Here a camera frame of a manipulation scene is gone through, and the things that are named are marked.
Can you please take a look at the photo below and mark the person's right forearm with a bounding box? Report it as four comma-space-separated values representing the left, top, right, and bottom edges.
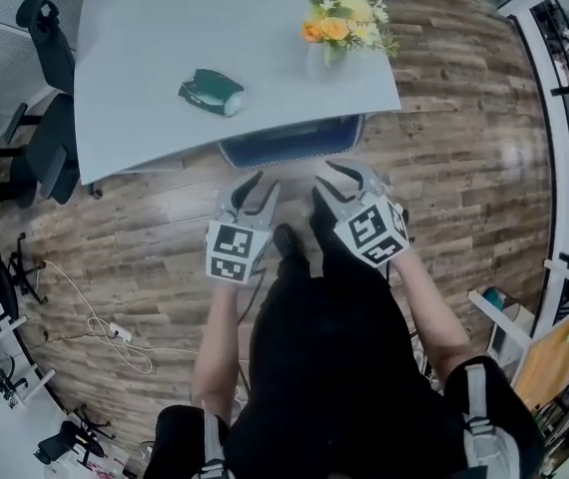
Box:
391, 254, 473, 394

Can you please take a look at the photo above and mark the white computer case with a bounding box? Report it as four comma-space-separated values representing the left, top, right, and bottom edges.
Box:
488, 301, 538, 368

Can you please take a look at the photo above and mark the white cable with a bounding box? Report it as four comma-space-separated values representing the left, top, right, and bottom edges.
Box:
39, 259, 202, 375

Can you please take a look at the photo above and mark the black office chair with headrest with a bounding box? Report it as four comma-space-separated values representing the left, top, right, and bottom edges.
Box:
7, 0, 104, 207

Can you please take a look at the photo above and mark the person's left forearm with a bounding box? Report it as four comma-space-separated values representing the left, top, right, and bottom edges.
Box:
192, 280, 247, 424

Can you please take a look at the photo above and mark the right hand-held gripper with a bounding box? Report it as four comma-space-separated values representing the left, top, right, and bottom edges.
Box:
311, 160, 411, 269

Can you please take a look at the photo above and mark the yellow orange flower bouquet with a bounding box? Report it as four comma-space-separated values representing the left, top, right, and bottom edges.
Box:
299, 0, 399, 67

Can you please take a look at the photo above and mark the wooden desk with white legs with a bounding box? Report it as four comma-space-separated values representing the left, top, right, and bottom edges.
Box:
467, 259, 569, 414

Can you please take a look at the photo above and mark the green tissue pack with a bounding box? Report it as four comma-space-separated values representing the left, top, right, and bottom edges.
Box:
178, 68, 247, 118

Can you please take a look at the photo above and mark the black floor cable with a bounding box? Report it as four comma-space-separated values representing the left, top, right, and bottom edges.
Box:
42, 329, 111, 345

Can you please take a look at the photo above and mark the grey shoulder strap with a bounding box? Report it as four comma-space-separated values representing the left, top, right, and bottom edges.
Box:
461, 364, 521, 479
199, 406, 237, 479

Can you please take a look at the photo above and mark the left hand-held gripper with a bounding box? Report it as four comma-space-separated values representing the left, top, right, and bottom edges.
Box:
204, 170, 283, 286

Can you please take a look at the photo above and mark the person's black clothing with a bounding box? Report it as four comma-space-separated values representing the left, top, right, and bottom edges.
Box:
144, 227, 548, 479

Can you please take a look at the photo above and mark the blue bin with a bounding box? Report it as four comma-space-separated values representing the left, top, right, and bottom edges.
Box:
481, 286, 508, 311

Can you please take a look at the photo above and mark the white power strip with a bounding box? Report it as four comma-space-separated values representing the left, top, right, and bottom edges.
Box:
108, 321, 134, 343

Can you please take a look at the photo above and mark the white vase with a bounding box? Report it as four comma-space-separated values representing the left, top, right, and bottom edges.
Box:
305, 42, 351, 82

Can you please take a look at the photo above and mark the black metal railing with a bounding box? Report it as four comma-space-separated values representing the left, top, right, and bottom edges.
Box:
498, 0, 569, 288

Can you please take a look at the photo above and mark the person's left black shoe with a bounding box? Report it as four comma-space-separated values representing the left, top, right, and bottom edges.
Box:
272, 223, 308, 269

